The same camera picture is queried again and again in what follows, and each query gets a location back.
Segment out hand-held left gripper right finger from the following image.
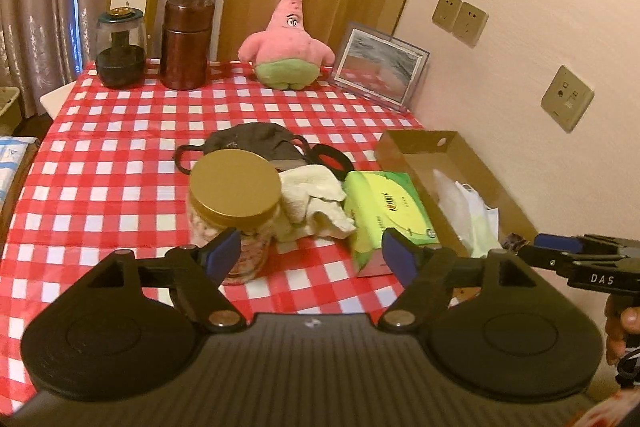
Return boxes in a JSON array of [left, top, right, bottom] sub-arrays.
[[379, 228, 532, 332]]

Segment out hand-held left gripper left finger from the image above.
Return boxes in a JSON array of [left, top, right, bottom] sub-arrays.
[[100, 227, 247, 334]]

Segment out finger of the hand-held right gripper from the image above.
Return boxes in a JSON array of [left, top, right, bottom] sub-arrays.
[[532, 233, 583, 254], [517, 244, 576, 277]]

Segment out cream towel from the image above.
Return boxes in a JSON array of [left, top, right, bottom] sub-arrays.
[[272, 164, 357, 243]]

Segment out brown cardboard box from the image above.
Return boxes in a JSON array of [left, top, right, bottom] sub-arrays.
[[375, 129, 538, 259]]

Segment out grey fabric face mask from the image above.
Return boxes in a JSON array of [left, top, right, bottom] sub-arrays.
[[172, 123, 311, 172]]

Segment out black elastic band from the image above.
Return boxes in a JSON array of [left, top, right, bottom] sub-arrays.
[[306, 145, 352, 182]]

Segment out person's right hand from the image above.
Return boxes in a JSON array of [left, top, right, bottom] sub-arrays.
[[604, 294, 640, 368]]

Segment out green tissue box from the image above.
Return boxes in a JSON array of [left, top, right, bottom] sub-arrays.
[[342, 170, 441, 278]]

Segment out cashew jar with gold lid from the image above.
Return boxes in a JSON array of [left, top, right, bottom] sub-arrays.
[[187, 149, 283, 285]]

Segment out red checked tablecloth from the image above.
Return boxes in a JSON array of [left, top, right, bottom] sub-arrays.
[[0, 59, 481, 413]]

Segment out person's printed clothing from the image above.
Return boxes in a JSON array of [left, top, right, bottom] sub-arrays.
[[575, 386, 640, 427]]

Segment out clear framed picture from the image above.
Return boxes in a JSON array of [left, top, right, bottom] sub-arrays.
[[328, 22, 431, 112]]

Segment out brown cylindrical canister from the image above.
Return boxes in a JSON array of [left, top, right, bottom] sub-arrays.
[[160, 0, 215, 91]]

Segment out pink starfish plush toy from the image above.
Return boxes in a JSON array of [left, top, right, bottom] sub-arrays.
[[237, 0, 336, 90]]

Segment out glass jar with black base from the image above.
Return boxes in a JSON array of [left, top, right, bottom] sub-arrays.
[[96, 7, 147, 88]]

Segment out white stool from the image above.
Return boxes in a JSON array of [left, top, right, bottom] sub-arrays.
[[39, 83, 77, 116]]

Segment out blue checked cloth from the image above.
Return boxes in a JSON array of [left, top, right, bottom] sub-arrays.
[[0, 136, 41, 210]]

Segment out black cable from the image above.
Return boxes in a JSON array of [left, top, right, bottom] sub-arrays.
[[615, 347, 640, 390]]

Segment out beige wall socket panel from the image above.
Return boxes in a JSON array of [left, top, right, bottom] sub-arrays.
[[541, 65, 596, 134]]

